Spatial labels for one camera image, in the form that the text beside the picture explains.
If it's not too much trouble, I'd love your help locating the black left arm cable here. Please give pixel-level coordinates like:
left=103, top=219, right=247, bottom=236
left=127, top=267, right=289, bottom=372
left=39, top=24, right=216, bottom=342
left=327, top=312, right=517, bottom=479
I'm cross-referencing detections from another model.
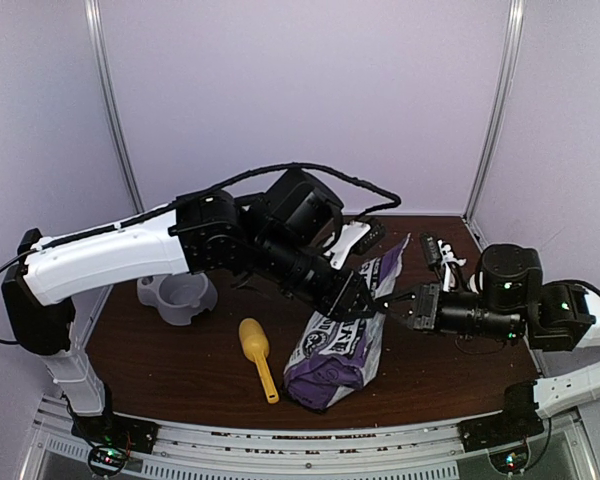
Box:
left=0, top=160, right=401, bottom=344

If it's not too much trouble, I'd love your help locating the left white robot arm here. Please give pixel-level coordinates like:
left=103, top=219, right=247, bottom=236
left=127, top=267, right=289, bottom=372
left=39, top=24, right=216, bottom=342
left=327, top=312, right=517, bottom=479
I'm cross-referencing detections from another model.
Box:
left=0, top=162, right=378, bottom=444

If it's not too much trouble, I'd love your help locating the purple pet food bag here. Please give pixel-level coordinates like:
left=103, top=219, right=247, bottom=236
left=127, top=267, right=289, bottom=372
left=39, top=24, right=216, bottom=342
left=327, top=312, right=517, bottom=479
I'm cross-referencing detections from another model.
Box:
left=282, top=232, right=412, bottom=415

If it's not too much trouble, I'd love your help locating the yellow plastic scoop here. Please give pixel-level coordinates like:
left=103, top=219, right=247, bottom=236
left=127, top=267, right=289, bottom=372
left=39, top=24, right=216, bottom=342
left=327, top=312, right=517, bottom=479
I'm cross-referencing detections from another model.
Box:
left=239, top=318, right=279, bottom=404

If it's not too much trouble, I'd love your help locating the right aluminium frame post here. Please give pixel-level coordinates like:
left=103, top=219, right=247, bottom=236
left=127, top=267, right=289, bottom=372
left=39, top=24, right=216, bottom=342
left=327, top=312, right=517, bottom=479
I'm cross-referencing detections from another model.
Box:
left=463, top=0, right=526, bottom=223

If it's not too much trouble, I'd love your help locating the aluminium frame post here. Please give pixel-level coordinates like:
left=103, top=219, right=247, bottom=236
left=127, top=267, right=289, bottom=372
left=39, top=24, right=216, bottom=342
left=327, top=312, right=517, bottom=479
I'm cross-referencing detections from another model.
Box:
left=84, top=0, right=145, bottom=214
left=463, top=0, right=526, bottom=223

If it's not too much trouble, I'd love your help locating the front aluminium rail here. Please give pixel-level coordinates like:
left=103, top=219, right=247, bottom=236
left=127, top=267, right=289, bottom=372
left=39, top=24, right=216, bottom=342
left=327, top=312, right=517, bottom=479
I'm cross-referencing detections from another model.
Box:
left=16, top=396, right=600, bottom=479

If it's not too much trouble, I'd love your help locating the left aluminium frame post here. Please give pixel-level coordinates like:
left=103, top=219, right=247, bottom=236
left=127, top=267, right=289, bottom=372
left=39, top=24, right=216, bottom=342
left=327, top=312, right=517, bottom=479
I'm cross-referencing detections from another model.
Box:
left=84, top=0, right=145, bottom=214

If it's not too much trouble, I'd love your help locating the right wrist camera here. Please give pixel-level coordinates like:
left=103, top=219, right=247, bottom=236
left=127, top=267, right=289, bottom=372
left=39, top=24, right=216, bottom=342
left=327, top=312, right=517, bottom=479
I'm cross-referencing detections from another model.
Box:
left=419, top=233, right=469, bottom=292

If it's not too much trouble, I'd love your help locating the grey double pet feeder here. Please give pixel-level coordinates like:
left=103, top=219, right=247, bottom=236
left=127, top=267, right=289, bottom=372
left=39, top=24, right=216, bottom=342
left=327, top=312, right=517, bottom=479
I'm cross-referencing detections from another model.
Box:
left=136, top=273, right=218, bottom=327

